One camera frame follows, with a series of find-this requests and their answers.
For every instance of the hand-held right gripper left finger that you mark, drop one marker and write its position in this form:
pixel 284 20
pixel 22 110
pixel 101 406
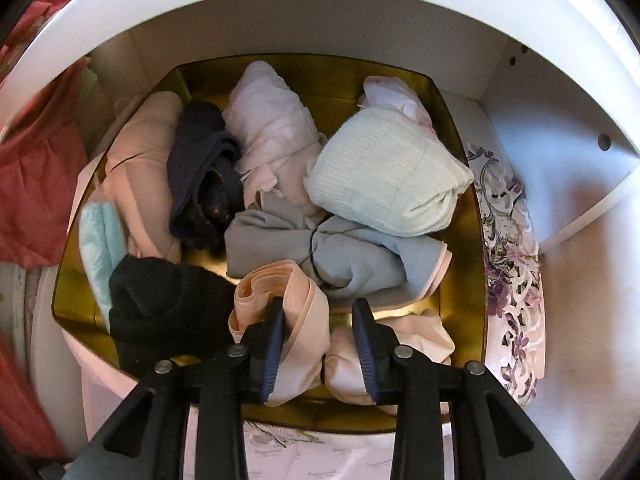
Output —
pixel 272 355

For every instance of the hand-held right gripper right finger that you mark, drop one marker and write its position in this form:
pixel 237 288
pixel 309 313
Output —
pixel 364 355

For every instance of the peach garment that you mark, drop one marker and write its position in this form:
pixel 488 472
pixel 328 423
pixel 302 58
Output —
pixel 305 320

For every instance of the pink floral cloth bundle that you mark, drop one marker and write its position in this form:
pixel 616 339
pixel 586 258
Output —
pixel 425 340

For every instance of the grey blue bundle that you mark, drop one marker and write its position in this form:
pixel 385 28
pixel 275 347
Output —
pixel 360 260

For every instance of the square metal tin box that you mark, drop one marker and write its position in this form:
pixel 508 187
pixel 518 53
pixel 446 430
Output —
pixel 465 285

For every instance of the black sock bundle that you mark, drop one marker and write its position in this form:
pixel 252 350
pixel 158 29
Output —
pixel 160 305

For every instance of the mint knit sock bundle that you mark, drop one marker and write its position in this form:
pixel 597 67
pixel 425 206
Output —
pixel 385 170

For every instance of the light blue cloth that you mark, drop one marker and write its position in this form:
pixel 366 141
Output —
pixel 100 245

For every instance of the navy lace garment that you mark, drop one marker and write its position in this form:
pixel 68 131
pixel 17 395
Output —
pixel 195 160

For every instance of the pale pink garment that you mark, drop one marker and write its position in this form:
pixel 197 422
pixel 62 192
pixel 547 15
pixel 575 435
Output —
pixel 145 160

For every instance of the pale pink bundle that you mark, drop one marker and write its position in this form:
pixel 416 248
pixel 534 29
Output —
pixel 270 120

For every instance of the white pink-trimmed bundle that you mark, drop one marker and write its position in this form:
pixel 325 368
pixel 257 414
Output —
pixel 390 92

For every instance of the white shelf unit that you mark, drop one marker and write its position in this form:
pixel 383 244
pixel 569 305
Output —
pixel 350 5

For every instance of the white printed paper sheet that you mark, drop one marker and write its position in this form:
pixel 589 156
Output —
pixel 310 465

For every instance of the folded pink embroidered bedding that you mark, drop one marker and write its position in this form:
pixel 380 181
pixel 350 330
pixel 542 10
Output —
pixel 510 260

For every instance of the red cloth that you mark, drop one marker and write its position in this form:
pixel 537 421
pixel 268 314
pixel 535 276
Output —
pixel 25 400
pixel 40 185

